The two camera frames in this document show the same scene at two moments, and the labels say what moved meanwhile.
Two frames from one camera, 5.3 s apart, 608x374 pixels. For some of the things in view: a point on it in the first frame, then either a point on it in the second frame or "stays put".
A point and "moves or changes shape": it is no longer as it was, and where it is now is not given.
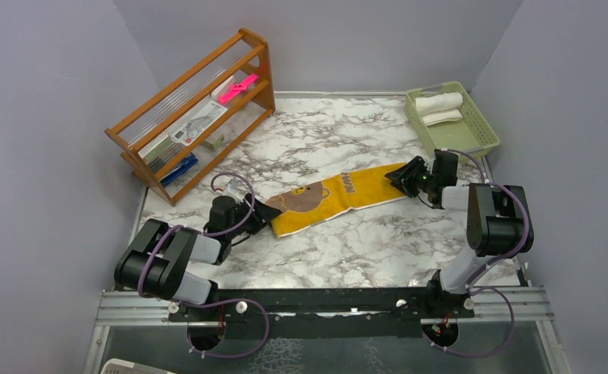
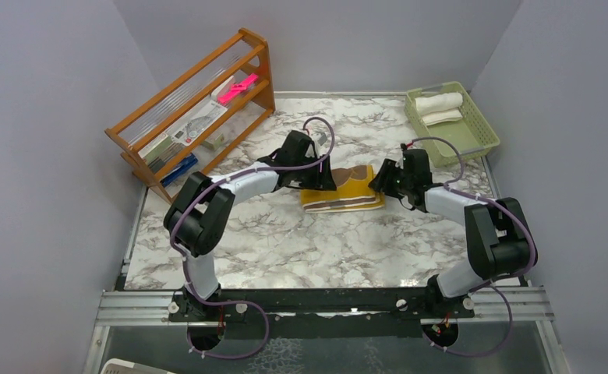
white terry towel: (439, 107) stays put
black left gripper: (263, 215) -> (321, 180)
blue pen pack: (188, 164) stays put
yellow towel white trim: (305, 204) moves or changes shape
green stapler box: (158, 151) stays put
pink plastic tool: (236, 88) stays put
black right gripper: (401, 178) -> (382, 181)
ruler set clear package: (199, 121) stays put
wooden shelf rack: (171, 140) stays put
